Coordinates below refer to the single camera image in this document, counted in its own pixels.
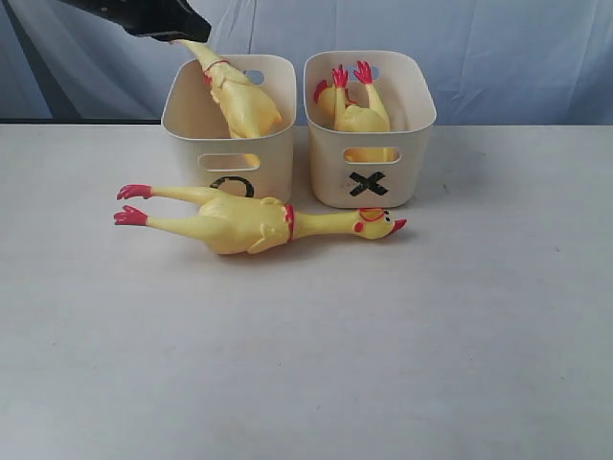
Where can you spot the large whole rubber chicken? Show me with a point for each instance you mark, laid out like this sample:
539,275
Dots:
248,111

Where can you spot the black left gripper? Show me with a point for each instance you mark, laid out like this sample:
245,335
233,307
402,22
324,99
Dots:
163,20

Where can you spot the headless rubber chicken body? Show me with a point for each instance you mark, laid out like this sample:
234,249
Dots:
358,119

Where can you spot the cream bin marked cross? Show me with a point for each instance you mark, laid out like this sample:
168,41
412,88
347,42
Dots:
369,169

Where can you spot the cream bin marked circle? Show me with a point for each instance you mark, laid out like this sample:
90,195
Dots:
200,138

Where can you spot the severed rubber chicken head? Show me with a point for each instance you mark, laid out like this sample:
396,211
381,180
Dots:
325,98

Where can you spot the blue-grey backdrop curtain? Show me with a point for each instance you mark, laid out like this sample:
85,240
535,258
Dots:
486,62

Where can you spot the whole rubber chicken near bins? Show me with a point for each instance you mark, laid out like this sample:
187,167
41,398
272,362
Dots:
230,224

